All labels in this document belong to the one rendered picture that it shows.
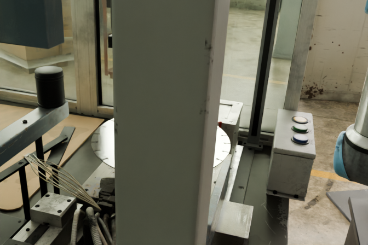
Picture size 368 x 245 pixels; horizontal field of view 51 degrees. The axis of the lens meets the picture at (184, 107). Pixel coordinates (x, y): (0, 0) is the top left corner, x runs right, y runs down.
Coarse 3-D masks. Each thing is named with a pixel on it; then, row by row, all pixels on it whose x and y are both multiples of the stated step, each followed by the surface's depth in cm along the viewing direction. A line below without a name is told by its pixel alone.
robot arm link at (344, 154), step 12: (360, 108) 89; (360, 120) 90; (348, 132) 94; (360, 132) 90; (336, 144) 96; (348, 144) 93; (360, 144) 90; (336, 156) 95; (348, 156) 94; (360, 156) 91; (336, 168) 96; (348, 168) 94; (360, 168) 92; (360, 180) 94
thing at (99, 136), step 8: (112, 120) 101; (104, 128) 97; (112, 128) 97; (96, 136) 93; (104, 136) 93; (112, 136) 93; (216, 136) 96; (224, 136) 96; (96, 144) 89; (104, 144) 89; (112, 144) 89; (216, 144) 92; (224, 144) 92; (96, 152) 86; (104, 152) 86; (112, 152) 86; (216, 152) 89; (224, 152) 89; (104, 160) 83; (112, 160) 83; (216, 160) 86
